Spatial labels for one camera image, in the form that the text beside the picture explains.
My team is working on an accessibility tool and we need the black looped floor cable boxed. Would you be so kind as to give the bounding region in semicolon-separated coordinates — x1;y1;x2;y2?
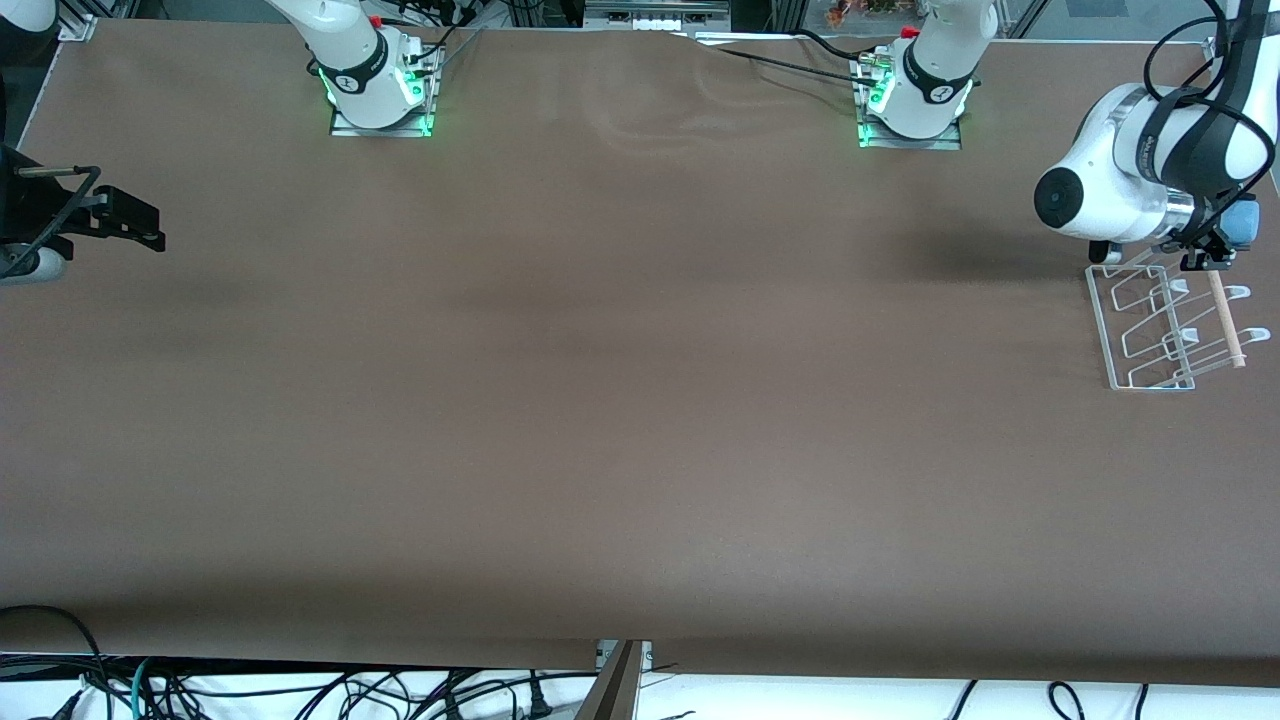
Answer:
0;604;113;720

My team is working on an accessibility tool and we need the orange background object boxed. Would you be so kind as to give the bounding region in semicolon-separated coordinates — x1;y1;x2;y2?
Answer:
824;0;927;28

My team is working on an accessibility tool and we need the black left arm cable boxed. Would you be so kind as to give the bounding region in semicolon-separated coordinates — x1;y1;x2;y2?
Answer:
1142;0;1233;103

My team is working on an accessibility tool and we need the white wire cup rack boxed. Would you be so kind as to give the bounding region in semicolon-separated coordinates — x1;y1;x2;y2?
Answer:
1087;258;1272;392

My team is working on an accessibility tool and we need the grey metal frame box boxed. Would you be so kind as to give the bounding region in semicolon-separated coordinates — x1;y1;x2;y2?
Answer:
584;0;732;33

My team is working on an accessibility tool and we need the black base cable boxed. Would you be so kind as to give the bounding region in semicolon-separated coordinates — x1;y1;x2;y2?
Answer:
793;28;883;63
712;46;883;85

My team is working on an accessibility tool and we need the blue plastic cup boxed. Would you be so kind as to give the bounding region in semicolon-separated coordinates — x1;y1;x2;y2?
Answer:
1224;194;1262;250

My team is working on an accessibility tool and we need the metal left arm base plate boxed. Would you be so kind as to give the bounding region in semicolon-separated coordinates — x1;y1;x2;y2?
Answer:
856;55;964;152

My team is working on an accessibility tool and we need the aluminium profile beam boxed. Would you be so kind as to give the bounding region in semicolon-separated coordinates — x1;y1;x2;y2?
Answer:
575;640;653;720

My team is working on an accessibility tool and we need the brown table cover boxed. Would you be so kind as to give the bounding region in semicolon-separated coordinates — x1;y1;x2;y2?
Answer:
0;18;1280;689

